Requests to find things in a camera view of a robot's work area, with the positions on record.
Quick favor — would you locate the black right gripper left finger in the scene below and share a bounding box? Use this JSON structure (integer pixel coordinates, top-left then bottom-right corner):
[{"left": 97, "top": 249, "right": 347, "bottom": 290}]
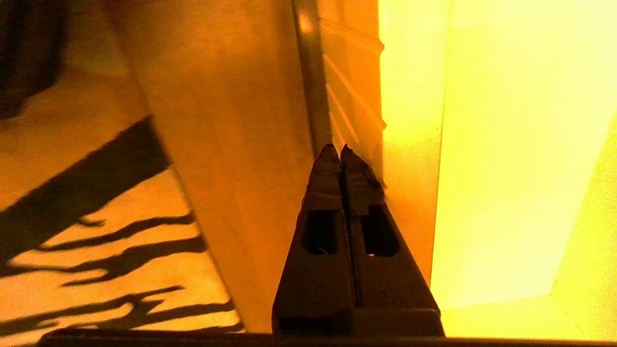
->
[{"left": 271, "top": 144, "right": 358, "bottom": 336}]

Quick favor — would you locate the white ribbed drawer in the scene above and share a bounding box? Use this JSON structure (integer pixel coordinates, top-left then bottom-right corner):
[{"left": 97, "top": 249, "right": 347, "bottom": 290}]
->
[{"left": 316, "top": 0, "right": 617, "bottom": 340}]

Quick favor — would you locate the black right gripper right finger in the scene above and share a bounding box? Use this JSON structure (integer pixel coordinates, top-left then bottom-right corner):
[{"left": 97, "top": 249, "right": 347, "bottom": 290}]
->
[{"left": 340, "top": 145, "right": 445, "bottom": 337}]

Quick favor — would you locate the dark wooden bar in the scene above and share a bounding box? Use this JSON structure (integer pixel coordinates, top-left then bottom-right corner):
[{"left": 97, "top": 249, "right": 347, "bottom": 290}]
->
[{"left": 291, "top": 0, "right": 334, "bottom": 155}]

